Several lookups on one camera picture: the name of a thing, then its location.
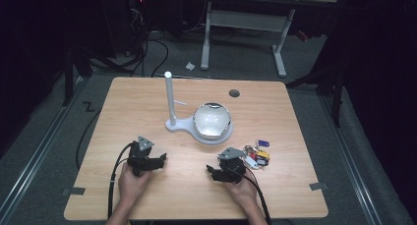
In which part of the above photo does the black metal stand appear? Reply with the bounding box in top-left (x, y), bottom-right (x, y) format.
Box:
top-left (61, 42), bottom-right (94, 107)

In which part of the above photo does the dark computer tower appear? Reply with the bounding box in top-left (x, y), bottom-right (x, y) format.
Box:
top-left (99, 0), bottom-right (149, 57)

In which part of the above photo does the shiny silver bowl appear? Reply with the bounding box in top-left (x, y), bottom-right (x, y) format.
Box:
top-left (192, 101), bottom-right (233, 141)

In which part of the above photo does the person's left hand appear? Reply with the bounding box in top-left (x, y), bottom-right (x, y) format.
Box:
top-left (117, 161), bottom-right (153, 203)

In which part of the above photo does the black floor cables bundle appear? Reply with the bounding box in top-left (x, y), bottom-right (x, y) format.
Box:
top-left (124, 7), bottom-right (170, 79)

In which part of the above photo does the thin black floor cable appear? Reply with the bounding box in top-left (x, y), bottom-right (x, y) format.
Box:
top-left (75, 107), bottom-right (103, 171)

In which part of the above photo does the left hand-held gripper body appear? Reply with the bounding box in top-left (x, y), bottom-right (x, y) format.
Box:
top-left (126, 135), bottom-right (155, 178)

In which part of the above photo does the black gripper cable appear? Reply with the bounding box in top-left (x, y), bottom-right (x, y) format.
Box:
top-left (106, 141), bottom-right (136, 221)
top-left (227, 165), bottom-right (272, 225)

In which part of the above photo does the metal floor rail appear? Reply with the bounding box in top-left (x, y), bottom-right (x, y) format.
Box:
top-left (318, 92), bottom-right (384, 225)
top-left (0, 77), bottom-right (85, 221)

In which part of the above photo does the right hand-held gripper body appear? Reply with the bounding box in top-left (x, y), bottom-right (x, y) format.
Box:
top-left (215, 146), bottom-right (248, 184)

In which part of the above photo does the grey tape strip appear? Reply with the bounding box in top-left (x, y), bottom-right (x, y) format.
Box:
top-left (309, 182), bottom-right (329, 192)
top-left (61, 187), bottom-right (87, 197)

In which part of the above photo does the white stand with pole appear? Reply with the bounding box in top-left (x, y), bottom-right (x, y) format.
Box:
top-left (163, 71), bottom-right (235, 145)

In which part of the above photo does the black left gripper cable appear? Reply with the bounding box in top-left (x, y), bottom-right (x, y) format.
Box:
top-left (106, 141), bottom-right (136, 221)

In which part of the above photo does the person's right hand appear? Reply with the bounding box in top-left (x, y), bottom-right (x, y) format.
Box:
top-left (225, 168), bottom-right (259, 209)

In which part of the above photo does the key bunch with colourful tags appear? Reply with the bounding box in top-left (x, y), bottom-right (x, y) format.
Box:
top-left (242, 139), bottom-right (271, 171)

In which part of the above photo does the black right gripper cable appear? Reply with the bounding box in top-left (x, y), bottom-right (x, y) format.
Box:
top-left (227, 165), bottom-right (272, 225)

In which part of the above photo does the black tripod stand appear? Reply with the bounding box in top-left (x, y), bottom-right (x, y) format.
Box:
top-left (285, 59), bottom-right (347, 129)

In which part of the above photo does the white desk frame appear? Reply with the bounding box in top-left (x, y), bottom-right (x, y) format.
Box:
top-left (200, 1), bottom-right (297, 79)

